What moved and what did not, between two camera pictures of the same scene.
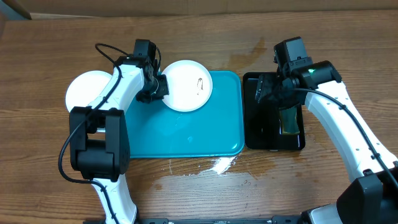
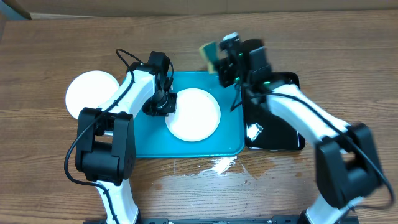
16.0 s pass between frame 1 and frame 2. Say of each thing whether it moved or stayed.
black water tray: stayed
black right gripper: moved
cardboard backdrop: stayed
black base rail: stayed
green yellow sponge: moved
